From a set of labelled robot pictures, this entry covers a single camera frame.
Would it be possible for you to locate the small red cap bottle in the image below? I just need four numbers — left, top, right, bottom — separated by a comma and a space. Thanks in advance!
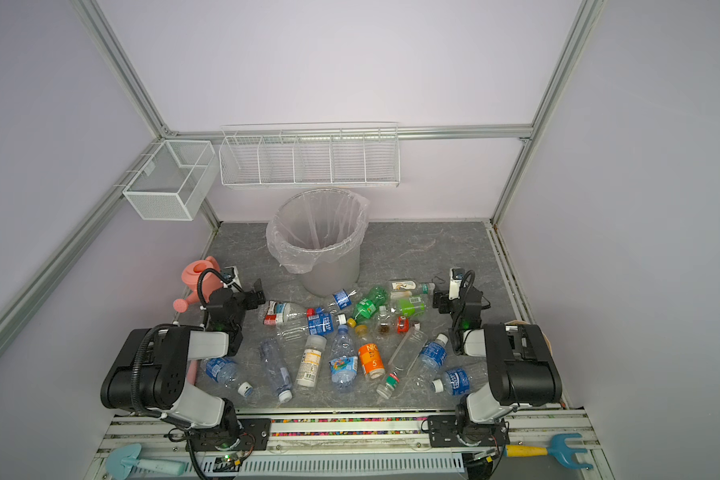
394, 315, 410, 334

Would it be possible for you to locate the pocari sweat bottle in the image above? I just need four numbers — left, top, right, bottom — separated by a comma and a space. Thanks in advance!
205, 357, 255, 399
276, 311, 340, 342

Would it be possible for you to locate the clear blue tinted bottle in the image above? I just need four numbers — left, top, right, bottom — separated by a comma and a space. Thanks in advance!
259, 338, 293, 404

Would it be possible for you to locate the white milky bottle yellow label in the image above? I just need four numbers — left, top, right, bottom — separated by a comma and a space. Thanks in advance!
295, 335, 327, 388

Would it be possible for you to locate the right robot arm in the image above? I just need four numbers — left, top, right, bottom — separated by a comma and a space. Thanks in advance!
431, 268, 563, 425

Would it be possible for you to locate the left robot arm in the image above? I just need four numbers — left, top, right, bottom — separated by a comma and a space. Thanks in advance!
100, 267, 266, 437

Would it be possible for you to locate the grey mesh waste bin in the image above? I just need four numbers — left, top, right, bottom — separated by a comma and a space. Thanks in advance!
293, 245, 361, 296

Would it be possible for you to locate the clear plastic bin liner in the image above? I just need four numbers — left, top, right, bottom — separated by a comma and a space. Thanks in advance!
266, 188, 371, 275

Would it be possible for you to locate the lime green label bottle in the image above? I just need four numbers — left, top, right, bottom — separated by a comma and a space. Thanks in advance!
392, 296, 428, 318

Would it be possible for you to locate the pink watering can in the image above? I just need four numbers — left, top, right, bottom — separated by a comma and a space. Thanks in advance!
173, 256, 223, 313

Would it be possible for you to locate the bird label tea bottle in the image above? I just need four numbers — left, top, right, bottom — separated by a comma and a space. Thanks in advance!
388, 279, 435, 298

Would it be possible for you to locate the red label clear bottle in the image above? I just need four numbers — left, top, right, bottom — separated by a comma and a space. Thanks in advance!
262, 300, 307, 326

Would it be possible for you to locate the potted green plant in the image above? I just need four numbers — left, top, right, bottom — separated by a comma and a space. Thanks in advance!
505, 320, 552, 362

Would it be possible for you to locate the tall clear bottle green-red cap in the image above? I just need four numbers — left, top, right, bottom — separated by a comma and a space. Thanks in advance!
377, 321, 427, 400

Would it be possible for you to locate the green Sprite bottle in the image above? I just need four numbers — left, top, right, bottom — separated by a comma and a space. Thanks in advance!
349, 285, 389, 327

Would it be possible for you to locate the blue label bottle right front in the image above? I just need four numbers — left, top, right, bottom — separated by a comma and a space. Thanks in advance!
431, 363, 488, 396

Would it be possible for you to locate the orange NFC juice bottle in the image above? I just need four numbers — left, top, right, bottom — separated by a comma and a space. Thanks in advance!
355, 325, 385, 380

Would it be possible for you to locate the small crushed blue bottle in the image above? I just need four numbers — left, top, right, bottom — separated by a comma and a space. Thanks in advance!
328, 288, 360, 311

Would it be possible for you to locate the blue cartoon label water bottle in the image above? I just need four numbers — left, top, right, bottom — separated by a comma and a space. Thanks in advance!
329, 325, 358, 392

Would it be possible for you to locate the small white mesh basket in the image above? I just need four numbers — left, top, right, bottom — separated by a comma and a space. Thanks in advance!
123, 140, 220, 221

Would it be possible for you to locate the blue yellow toy rake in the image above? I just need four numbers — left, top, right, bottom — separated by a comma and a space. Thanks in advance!
503, 433, 594, 470

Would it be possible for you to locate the teal toy shovel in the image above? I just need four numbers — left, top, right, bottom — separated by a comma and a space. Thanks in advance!
104, 443, 187, 480

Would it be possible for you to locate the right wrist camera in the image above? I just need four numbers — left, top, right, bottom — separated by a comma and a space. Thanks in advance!
448, 267, 465, 300

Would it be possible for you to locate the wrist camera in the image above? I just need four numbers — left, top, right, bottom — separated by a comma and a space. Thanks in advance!
221, 266, 242, 290
448, 267, 465, 300

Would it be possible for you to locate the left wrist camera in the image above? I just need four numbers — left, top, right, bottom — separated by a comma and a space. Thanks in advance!
221, 266, 242, 290

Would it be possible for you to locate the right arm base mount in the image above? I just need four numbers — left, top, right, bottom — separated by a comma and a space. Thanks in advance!
422, 414, 510, 448

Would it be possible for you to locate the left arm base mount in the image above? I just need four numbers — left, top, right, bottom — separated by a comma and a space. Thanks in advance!
189, 417, 272, 452

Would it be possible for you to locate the long white wire shelf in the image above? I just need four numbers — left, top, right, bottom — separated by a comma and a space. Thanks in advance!
219, 122, 401, 188

